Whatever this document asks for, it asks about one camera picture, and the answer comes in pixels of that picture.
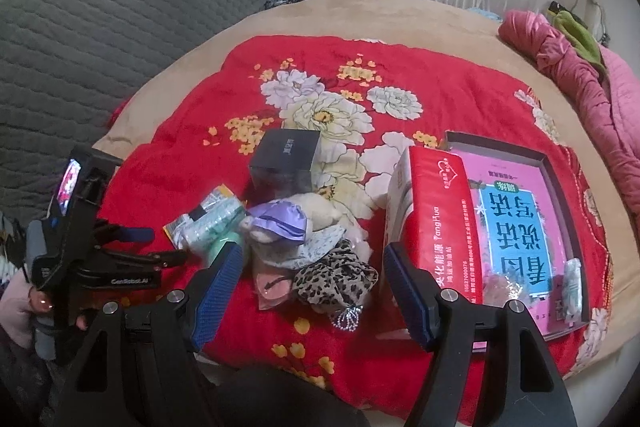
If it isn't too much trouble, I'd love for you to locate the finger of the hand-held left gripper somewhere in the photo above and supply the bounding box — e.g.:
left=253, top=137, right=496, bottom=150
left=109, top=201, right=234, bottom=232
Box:
left=97, top=248, right=188, bottom=276
left=99, top=219, right=156, bottom=244

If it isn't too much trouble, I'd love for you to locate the mint green tissue pack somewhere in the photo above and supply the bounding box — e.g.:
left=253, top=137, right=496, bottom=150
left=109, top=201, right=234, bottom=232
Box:
left=177, top=196, right=248, bottom=270

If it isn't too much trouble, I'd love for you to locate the pink and blue book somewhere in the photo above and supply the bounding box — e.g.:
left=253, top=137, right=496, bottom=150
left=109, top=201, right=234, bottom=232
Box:
left=457, top=149, right=576, bottom=333

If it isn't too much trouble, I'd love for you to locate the purple cloth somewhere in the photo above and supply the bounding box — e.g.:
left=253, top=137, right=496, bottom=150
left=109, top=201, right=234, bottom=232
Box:
left=245, top=201, right=308, bottom=242

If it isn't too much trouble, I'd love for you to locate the dark blue square box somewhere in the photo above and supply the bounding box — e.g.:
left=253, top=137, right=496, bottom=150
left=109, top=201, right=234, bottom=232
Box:
left=249, top=128, right=322, bottom=198

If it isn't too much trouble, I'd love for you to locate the green cloth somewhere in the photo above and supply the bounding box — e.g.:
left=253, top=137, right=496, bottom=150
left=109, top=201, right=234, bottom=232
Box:
left=547, top=4, right=606, bottom=70

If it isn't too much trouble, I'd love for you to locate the pink quilt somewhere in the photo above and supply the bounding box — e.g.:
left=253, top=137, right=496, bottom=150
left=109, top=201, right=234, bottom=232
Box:
left=497, top=9, right=640, bottom=208

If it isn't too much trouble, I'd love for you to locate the cream plush cloth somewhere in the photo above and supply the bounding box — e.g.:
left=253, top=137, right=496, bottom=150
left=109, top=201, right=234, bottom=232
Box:
left=285, top=192, right=368, bottom=248

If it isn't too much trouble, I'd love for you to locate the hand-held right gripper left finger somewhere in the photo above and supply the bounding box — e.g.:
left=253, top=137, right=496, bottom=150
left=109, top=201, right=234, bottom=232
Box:
left=52, top=241, right=246, bottom=427

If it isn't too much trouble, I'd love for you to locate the red floral blanket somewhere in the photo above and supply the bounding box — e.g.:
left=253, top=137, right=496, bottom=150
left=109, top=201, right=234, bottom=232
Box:
left=97, top=34, right=613, bottom=420

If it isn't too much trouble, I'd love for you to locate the grey box tray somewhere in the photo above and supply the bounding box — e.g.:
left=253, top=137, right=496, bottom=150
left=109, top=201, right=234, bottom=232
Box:
left=442, top=130, right=592, bottom=342

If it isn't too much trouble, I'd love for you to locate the silver crown hair clip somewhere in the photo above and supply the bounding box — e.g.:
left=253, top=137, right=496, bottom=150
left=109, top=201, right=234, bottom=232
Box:
left=327, top=304, right=362, bottom=333

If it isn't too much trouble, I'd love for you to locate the person's left forearm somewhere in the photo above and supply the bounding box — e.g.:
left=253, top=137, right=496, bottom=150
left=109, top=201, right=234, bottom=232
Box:
left=0, top=267, right=38, bottom=350

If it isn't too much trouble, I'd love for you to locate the leopard print scrunchie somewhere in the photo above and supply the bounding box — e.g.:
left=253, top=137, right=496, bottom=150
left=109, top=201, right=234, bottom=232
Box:
left=291, top=239, right=379, bottom=315

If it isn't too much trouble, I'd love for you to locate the white floral cloth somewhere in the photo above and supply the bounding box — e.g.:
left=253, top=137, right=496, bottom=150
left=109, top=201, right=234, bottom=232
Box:
left=245, top=224, right=348, bottom=270

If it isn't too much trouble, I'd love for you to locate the grey quilted cover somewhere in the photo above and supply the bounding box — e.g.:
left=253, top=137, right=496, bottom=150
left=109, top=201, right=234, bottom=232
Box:
left=0, top=0, right=291, bottom=218

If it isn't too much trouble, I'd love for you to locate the beige bed sheet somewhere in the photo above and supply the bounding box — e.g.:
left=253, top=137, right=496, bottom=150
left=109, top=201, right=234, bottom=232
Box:
left=92, top=0, right=640, bottom=388

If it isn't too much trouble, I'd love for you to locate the small white tissue pack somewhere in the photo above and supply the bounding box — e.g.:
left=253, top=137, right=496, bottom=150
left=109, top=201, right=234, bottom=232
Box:
left=560, top=257, right=583, bottom=325

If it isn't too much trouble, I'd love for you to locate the red and white tissue box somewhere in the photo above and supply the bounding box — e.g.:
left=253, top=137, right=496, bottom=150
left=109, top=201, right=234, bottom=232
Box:
left=382, top=146, right=488, bottom=353

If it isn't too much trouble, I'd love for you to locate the person's left hand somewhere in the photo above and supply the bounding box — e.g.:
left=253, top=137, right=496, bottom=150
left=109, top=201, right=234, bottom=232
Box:
left=29, top=287, right=90, bottom=332

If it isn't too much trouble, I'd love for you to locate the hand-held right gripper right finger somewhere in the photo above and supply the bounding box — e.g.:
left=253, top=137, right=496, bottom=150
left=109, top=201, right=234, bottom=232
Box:
left=384, top=243, right=566, bottom=427

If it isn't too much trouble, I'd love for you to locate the small yellow packet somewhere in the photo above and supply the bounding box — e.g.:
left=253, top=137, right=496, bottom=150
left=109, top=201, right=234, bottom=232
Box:
left=162, top=185, right=238, bottom=250

